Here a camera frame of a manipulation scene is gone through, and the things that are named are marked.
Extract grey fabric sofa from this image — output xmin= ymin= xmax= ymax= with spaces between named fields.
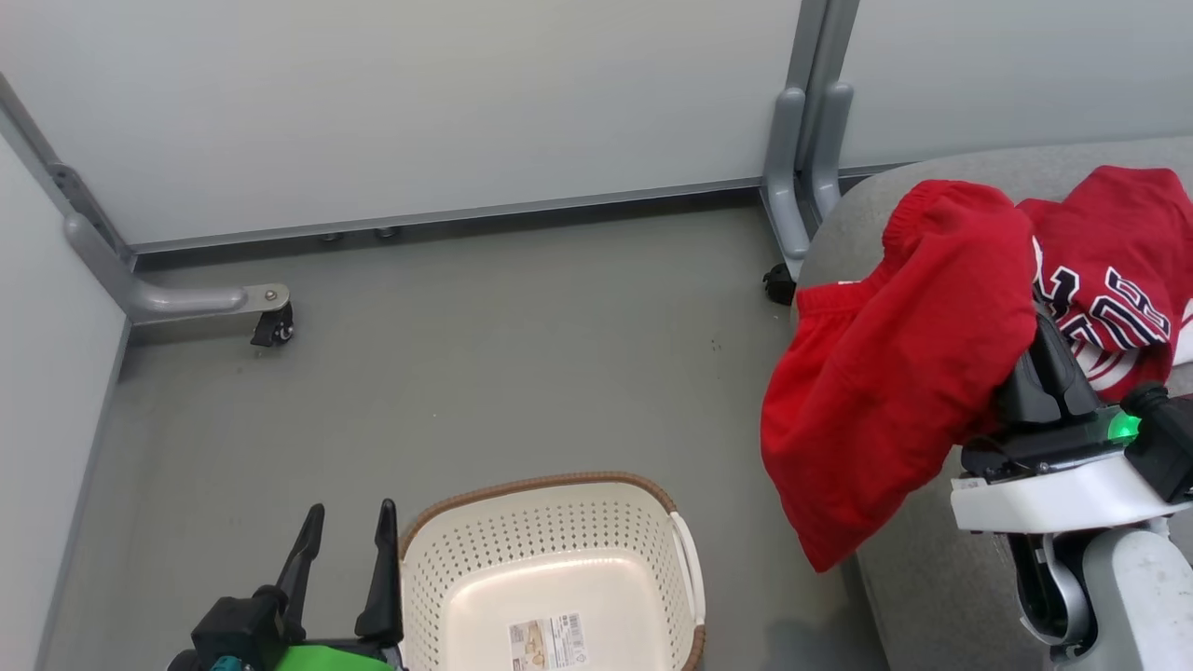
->
xmin=792 ymin=135 xmax=1193 ymax=671

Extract black caster wheel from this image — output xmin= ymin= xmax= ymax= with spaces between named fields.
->
xmin=762 ymin=262 xmax=800 ymax=308
xmin=249 ymin=302 xmax=295 ymax=349

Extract long grey partition foot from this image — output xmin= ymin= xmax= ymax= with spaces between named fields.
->
xmin=0 ymin=73 xmax=292 ymax=327

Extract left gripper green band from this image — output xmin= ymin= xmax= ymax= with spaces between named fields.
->
xmin=250 ymin=498 xmax=405 ymax=671

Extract grey partition post with feet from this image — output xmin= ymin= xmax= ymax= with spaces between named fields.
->
xmin=759 ymin=0 xmax=860 ymax=282

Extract red shorts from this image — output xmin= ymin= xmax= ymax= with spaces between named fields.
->
xmin=760 ymin=179 xmax=1039 ymax=573

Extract printed label sticker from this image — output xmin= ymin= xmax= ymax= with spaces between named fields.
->
xmin=507 ymin=611 xmax=591 ymax=671

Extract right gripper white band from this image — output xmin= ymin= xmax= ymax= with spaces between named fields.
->
xmin=949 ymin=308 xmax=1193 ymax=536

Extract cream perforated laundry basket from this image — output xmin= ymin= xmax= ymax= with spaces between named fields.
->
xmin=398 ymin=471 xmax=707 ymax=671

